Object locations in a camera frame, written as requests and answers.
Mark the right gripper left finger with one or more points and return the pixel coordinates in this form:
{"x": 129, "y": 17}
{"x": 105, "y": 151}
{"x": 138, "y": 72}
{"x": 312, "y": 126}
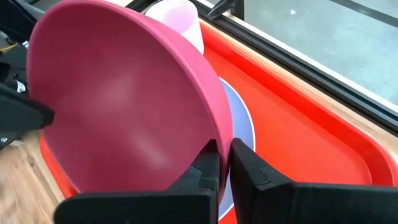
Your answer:
{"x": 155, "y": 208}

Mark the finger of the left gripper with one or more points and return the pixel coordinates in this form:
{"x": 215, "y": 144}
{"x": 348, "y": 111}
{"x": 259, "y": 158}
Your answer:
{"x": 21, "y": 115}

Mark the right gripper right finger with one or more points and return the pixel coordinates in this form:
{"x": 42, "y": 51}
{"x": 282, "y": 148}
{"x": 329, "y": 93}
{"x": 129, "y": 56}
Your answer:
{"x": 295, "y": 205}

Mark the lavender plate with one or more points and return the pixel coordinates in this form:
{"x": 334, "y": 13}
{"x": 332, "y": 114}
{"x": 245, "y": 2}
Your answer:
{"x": 241, "y": 124}

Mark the magenta bowl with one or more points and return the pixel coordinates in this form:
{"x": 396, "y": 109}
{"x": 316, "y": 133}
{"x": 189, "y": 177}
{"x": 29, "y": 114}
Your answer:
{"x": 124, "y": 109}

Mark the pink ribbed mug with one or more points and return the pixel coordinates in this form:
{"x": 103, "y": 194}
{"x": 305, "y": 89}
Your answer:
{"x": 183, "y": 18}

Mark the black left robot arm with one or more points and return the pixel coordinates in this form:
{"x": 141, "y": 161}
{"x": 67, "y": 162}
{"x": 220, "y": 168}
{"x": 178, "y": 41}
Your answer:
{"x": 18, "y": 18}

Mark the red plastic tray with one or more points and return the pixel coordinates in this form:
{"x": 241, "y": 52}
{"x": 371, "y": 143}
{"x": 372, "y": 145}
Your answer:
{"x": 295, "y": 140}

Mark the black aluminium table frame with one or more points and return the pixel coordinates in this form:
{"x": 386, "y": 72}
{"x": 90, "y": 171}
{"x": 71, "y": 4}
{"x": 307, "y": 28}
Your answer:
{"x": 311, "y": 72}

